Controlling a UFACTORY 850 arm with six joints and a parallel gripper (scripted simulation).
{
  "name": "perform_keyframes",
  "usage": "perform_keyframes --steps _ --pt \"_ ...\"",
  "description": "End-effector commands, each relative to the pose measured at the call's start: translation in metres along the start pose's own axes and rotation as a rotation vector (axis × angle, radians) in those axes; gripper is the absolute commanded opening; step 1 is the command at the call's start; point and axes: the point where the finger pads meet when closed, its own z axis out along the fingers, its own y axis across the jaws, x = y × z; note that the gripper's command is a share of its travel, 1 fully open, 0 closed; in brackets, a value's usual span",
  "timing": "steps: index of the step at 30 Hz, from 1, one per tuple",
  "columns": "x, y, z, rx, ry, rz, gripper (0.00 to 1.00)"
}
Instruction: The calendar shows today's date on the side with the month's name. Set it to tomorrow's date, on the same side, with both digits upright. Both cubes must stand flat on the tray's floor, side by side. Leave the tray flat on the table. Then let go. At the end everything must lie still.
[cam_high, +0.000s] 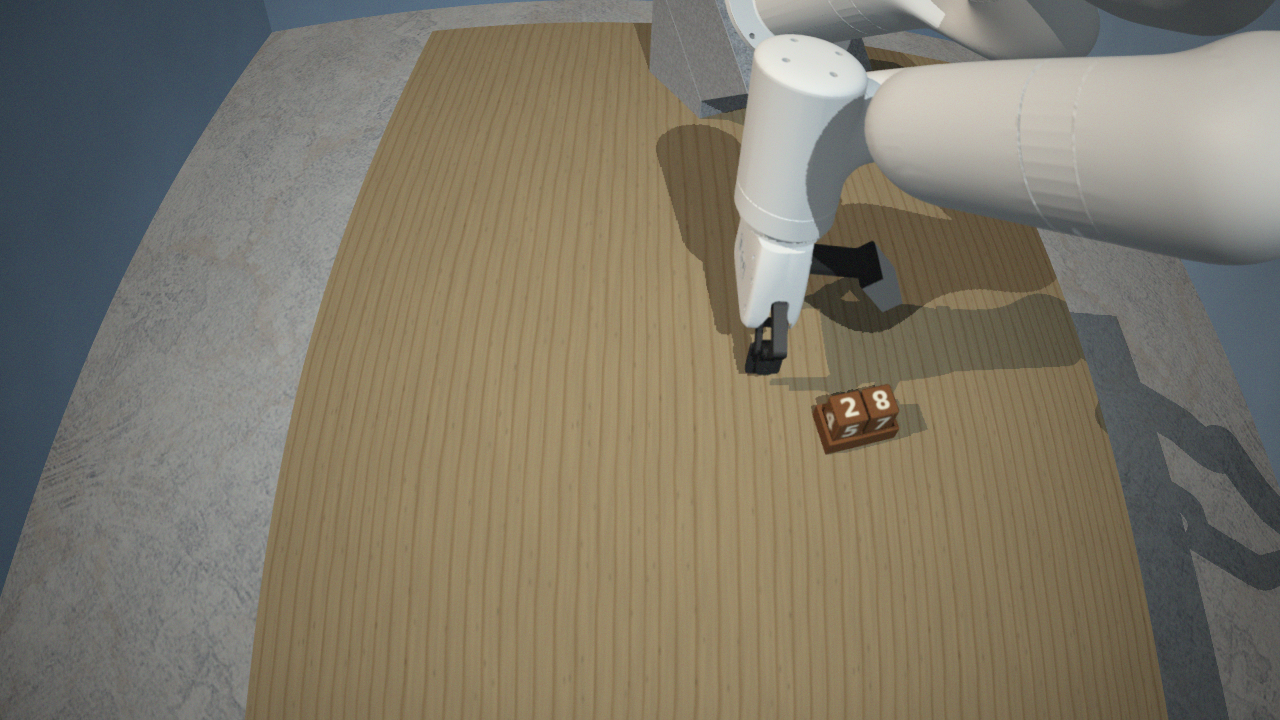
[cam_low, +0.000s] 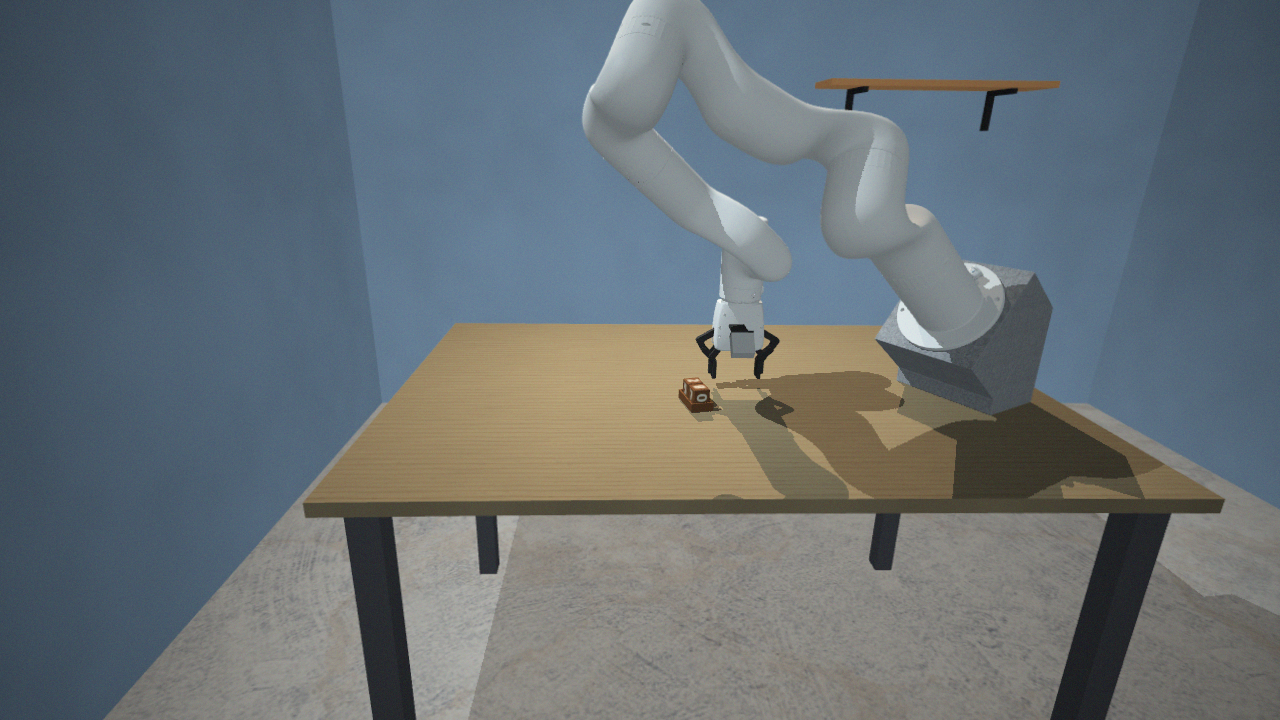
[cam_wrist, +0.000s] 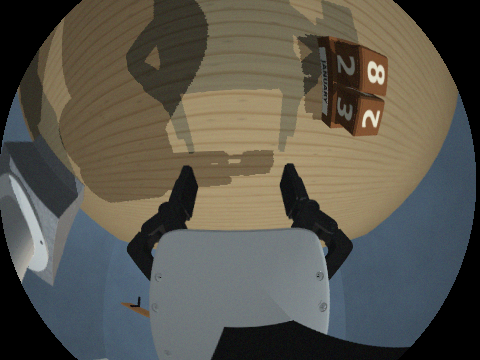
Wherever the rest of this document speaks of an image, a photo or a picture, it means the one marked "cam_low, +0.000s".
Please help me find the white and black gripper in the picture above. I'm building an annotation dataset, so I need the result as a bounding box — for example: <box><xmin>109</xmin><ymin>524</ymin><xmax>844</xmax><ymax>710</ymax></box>
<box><xmin>696</xmin><ymin>299</ymin><xmax>780</xmax><ymax>379</ymax></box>

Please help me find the brown wooden tray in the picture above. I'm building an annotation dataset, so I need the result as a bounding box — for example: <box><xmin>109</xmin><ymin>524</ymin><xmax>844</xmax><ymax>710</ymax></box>
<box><xmin>678</xmin><ymin>389</ymin><xmax>714</xmax><ymax>413</ymax></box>

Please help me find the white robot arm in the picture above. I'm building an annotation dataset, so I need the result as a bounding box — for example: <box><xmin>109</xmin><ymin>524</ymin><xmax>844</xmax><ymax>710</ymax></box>
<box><xmin>582</xmin><ymin>0</ymin><xmax>1005</xmax><ymax>351</ymax></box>

